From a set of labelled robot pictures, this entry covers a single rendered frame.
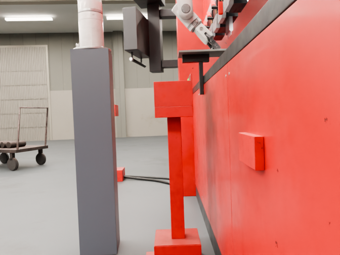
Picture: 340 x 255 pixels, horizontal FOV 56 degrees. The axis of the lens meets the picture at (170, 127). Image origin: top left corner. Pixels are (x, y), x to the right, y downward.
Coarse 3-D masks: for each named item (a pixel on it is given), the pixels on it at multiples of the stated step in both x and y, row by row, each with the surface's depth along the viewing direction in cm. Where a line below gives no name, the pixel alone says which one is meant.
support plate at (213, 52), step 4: (180, 52) 165; (184, 52) 165; (188, 52) 165; (192, 52) 166; (196, 52) 166; (200, 52) 167; (204, 52) 167; (208, 52) 167; (212, 52) 168; (216, 52) 168; (220, 52) 169; (180, 56) 176; (212, 56) 180; (216, 56) 180
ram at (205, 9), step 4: (204, 0) 244; (208, 0) 221; (204, 4) 245; (208, 4) 222; (204, 8) 246; (204, 12) 247; (204, 16) 248; (208, 20) 230; (208, 24) 241; (208, 28) 252
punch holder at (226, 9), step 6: (228, 0) 150; (234, 0) 148; (240, 0) 148; (246, 0) 148; (228, 6) 152; (234, 6) 152; (240, 6) 152; (228, 12) 162; (234, 12) 161; (240, 12) 162
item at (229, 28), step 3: (228, 18) 169; (231, 18) 168; (228, 21) 169; (231, 21) 168; (228, 24) 170; (231, 24) 168; (228, 27) 170; (231, 27) 168; (228, 30) 170; (231, 30) 168; (228, 33) 174; (231, 33) 168; (228, 36) 175
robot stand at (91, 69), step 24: (72, 72) 152; (96, 72) 153; (72, 96) 152; (96, 96) 153; (96, 120) 153; (96, 144) 154; (96, 168) 154; (96, 192) 155; (96, 216) 155; (96, 240) 155
